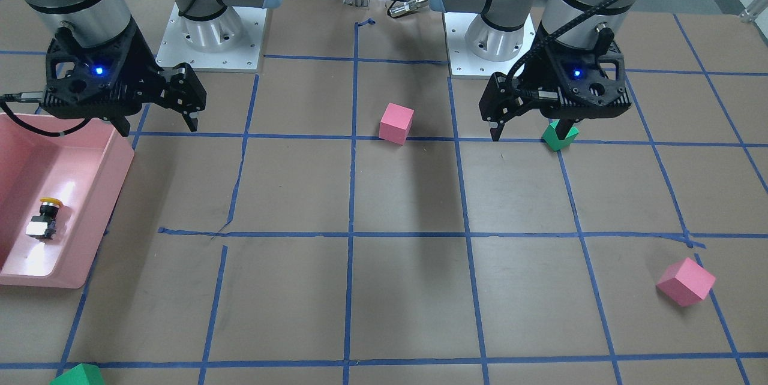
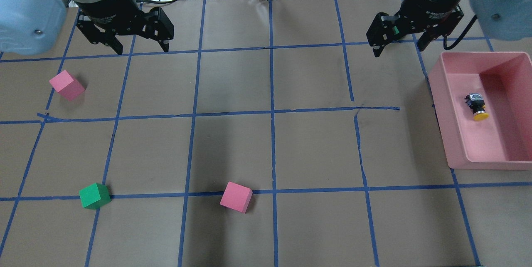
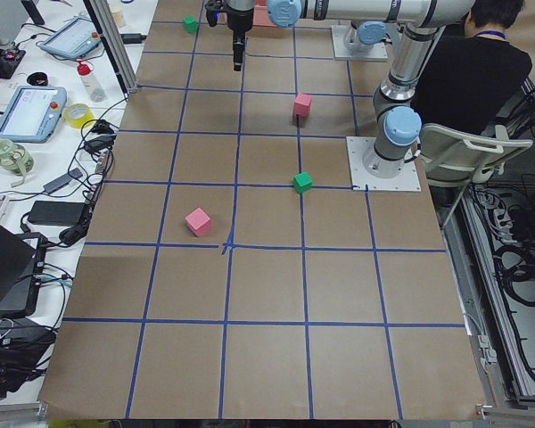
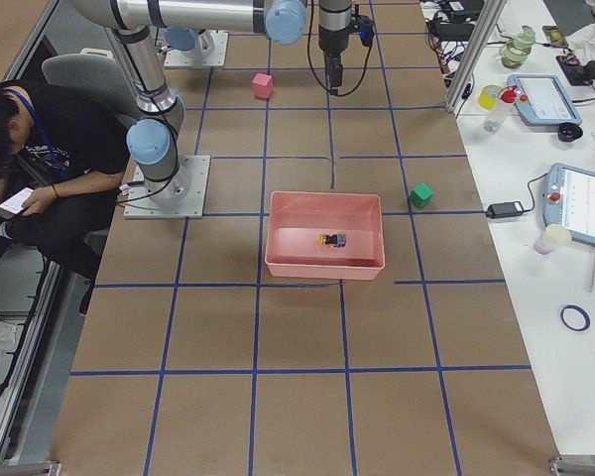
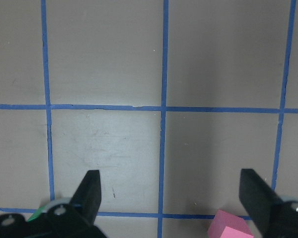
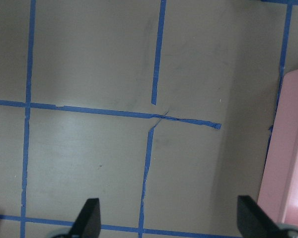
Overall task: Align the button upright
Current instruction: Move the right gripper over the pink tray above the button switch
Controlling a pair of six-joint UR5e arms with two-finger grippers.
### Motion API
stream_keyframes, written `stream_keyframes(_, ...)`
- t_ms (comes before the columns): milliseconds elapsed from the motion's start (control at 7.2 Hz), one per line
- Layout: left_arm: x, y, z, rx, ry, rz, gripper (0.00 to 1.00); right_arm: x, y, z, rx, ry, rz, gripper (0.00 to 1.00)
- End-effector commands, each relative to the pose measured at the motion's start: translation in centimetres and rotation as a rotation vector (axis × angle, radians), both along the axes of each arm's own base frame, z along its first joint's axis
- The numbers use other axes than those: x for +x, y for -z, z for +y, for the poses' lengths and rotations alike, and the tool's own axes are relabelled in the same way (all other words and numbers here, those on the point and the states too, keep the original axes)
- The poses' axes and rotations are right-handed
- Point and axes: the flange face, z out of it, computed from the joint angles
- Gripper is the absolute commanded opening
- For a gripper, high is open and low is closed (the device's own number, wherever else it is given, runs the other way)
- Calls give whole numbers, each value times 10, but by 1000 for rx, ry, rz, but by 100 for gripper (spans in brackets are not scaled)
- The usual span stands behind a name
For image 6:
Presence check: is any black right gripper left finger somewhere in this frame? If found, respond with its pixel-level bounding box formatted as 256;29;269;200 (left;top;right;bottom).
68;198;101;238

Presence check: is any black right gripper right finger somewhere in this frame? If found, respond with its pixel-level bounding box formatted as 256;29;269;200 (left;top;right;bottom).
237;195;289;238

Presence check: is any pink plastic bin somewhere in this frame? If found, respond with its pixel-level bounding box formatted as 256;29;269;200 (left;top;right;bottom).
258;69;298;226

